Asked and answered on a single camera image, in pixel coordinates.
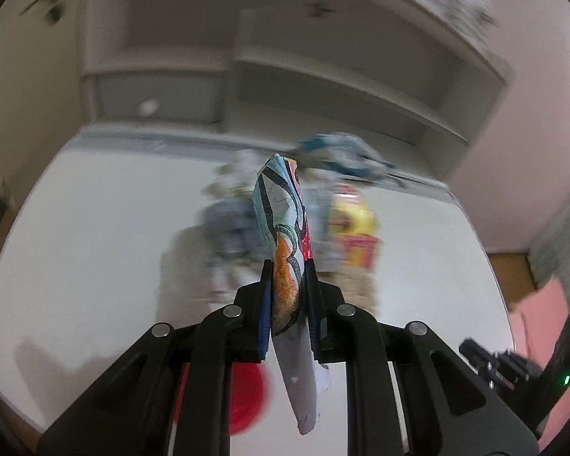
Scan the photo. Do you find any white desk hutch shelf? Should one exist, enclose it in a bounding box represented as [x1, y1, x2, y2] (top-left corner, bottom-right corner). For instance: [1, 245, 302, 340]
[80, 0, 512, 179]

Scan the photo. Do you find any peanuts pile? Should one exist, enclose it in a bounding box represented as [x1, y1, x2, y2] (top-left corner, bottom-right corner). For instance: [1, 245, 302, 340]
[320, 266, 378, 315]

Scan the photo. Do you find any black lock knob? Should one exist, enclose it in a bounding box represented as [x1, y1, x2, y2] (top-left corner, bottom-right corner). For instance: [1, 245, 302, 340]
[44, 3, 65, 26]

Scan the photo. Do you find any grey drawer with knob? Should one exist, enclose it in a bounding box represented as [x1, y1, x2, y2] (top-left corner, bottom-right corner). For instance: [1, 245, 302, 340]
[97, 72, 225, 124]

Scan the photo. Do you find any red plastic cup lid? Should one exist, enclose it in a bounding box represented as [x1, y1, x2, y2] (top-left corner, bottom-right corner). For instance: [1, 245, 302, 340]
[173, 362, 272, 437]

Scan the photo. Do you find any blue white snack bag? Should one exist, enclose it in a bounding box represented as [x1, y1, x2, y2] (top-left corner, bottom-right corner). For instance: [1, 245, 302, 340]
[293, 132, 396, 182]

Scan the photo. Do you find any colourful drawing paper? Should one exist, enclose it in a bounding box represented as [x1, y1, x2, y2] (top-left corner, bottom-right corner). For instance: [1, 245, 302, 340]
[252, 154, 330, 435]

